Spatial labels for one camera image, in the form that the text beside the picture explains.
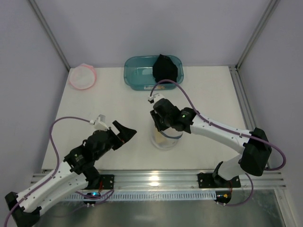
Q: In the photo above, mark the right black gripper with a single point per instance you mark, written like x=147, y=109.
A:
x=156, y=119

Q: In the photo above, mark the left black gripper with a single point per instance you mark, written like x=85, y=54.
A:
x=115, y=138

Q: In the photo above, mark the yellow bra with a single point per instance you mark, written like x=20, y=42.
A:
x=158, y=137

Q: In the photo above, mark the blue-rimmed mesh laundry bag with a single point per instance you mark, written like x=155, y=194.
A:
x=172, y=135

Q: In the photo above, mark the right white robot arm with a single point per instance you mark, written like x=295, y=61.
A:
x=251, y=146

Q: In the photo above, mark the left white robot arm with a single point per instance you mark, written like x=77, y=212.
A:
x=75, y=172

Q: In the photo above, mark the black bra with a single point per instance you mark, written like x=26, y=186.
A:
x=164, y=68

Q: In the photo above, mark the pink-rimmed mesh laundry bag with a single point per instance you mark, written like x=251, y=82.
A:
x=83, y=77

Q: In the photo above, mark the teal plastic bin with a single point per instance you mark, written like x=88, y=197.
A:
x=138, y=73

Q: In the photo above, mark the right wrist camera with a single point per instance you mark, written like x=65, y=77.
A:
x=155, y=98

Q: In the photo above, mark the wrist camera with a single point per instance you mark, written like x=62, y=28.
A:
x=99, y=123
x=155, y=98

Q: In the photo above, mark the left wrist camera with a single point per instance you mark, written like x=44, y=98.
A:
x=99, y=123

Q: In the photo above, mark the aluminium mounting rail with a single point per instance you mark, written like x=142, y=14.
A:
x=171, y=180

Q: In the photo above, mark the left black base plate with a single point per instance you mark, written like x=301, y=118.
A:
x=101, y=182

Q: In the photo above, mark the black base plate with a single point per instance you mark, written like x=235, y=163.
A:
x=101, y=182
x=207, y=180

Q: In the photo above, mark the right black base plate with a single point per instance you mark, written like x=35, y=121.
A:
x=207, y=180

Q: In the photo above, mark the right aluminium frame rail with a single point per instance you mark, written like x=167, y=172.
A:
x=245, y=107

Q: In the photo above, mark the white slotted cable duct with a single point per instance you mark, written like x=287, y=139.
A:
x=151, y=196

